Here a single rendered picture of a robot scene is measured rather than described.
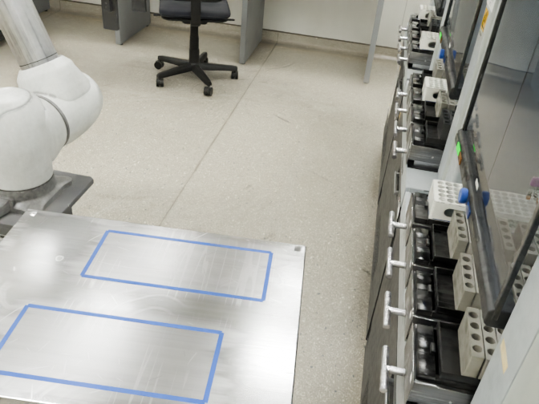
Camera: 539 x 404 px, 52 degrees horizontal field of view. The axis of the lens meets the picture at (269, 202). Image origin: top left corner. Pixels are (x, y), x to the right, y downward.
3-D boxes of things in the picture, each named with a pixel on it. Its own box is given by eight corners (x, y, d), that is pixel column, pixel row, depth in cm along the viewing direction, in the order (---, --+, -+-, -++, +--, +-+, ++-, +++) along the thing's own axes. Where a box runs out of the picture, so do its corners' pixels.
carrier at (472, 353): (474, 384, 90) (485, 359, 87) (461, 381, 90) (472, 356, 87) (468, 332, 99) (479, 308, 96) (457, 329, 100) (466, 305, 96)
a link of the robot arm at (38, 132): (-30, 182, 136) (-51, 98, 124) (20, 150, 151) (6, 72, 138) (27, 198, 133) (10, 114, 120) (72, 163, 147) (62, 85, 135)
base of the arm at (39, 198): (-41, 214, 135) (-47, 195, 131) (13, 169, 153) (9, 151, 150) (29, 228, 132) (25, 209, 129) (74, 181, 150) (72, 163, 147)
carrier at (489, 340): (488, 388, 90) (500, 363, 86) (476, 385, 90) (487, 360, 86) (480, 335, 99) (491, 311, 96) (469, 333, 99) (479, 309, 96)
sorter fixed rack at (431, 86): (508, 106, 192) (513, 89, 189) (512, 118, 184) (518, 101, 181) (420, 92, 196) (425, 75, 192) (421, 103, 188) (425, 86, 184)
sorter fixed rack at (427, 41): (488, 54, 238) (493, 40, 234) (492, 62, 229) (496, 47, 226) (418, 44, 241) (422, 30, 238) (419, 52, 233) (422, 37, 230)
